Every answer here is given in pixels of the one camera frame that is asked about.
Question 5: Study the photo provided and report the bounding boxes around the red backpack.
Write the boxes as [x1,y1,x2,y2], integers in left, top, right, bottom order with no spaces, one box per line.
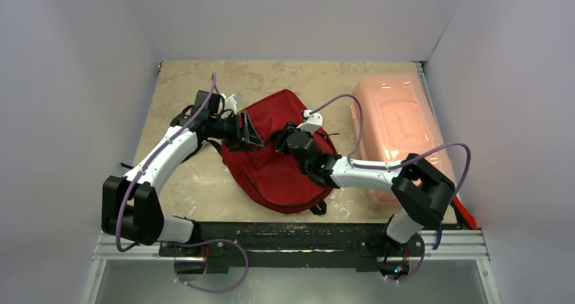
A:
[119,88,340,216]

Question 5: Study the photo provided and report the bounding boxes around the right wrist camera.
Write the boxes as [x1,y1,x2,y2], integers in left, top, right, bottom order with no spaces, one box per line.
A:
[296,109,323,134]

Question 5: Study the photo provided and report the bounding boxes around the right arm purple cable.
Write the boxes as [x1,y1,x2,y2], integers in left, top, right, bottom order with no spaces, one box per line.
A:
[302,94,473,284]

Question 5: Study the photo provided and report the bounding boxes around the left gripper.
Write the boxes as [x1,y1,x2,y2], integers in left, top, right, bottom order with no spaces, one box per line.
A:
[209,111,263,151]

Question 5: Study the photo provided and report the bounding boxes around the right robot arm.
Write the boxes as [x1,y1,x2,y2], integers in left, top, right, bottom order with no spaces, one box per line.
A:
[271,123,456,254]

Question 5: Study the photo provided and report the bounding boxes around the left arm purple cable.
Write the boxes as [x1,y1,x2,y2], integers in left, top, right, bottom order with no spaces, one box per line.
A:
[115,73,251,295]

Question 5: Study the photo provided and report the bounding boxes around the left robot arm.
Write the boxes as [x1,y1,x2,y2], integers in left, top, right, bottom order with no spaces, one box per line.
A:
[101,91,264,256]

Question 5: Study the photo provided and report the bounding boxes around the pink plastic storage box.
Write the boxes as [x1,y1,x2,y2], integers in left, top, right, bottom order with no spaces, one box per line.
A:
[351,73,456,211]

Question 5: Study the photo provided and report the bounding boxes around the blue handled pliers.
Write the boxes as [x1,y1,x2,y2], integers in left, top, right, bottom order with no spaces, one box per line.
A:
[432,228,443,250]

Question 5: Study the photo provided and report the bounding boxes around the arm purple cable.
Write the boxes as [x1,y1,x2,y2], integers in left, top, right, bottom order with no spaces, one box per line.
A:
[302,94,473,284]
[115,73,251,295]

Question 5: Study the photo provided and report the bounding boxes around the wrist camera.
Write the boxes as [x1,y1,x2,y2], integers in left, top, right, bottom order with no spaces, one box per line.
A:
[296,109,323,134]
[220,93,243,118]

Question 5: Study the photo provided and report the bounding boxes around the red handled tool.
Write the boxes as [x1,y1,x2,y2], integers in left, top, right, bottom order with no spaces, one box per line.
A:
[450,196,477,230]

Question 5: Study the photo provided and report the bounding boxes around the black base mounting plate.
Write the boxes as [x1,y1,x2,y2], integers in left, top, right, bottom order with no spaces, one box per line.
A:
[159,222,424,275]

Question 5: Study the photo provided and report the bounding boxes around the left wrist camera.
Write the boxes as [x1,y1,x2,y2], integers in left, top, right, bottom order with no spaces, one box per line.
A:
[220,93,243,118]

